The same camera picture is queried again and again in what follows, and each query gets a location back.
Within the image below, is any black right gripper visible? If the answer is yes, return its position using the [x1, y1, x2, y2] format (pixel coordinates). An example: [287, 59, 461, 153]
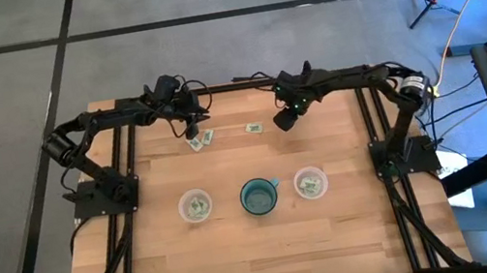
[265, 60, 324, 135]

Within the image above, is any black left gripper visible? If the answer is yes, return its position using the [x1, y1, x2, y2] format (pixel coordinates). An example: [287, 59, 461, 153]
[140, 68, 216, 145]

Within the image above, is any clear round plastic bin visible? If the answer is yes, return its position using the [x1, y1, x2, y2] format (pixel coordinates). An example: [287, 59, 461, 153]
[175, 185, 217, 227]
[290, 163, 331, 203]

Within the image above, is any teal speckled enamel mug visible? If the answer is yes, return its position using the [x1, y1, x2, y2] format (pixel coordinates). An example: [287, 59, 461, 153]
[236, 173, 285, 220]

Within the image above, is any yellow power plug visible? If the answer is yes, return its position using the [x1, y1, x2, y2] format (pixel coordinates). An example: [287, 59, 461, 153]
[425, 80, 445, 100]

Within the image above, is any white paper sheet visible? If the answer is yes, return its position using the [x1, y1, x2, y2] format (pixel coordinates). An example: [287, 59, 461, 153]
[435, 145, 477, 213]

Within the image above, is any black desk leg bar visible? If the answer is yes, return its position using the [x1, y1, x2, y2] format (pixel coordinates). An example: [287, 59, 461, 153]
[437, 149, 487, 198]

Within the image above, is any black aluminium table frame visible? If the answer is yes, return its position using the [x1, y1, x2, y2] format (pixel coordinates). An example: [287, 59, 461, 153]
[34, 37, 478, 273]

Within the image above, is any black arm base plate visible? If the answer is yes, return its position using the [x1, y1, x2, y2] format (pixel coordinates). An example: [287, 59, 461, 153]
[368, 130, 443, 181]
[68, 172, 144, 222]

